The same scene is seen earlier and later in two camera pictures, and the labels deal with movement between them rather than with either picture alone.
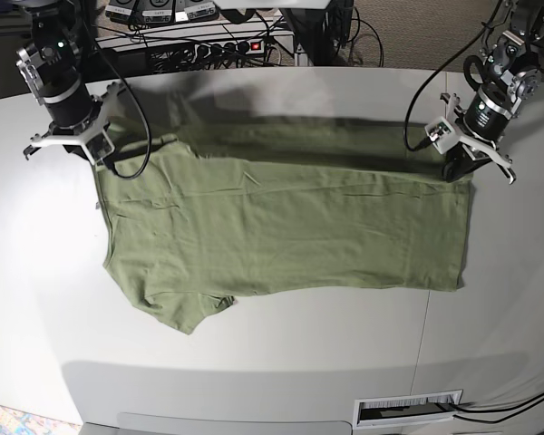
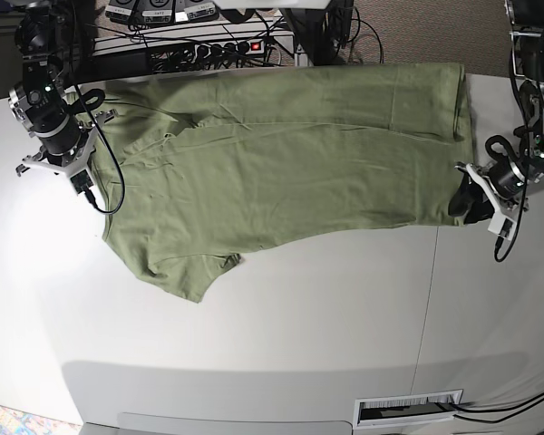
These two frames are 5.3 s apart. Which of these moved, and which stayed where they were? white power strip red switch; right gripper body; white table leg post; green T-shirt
Moved: right gripper body; green T-shirt
Stayed: white power strip red switch; white table leg post
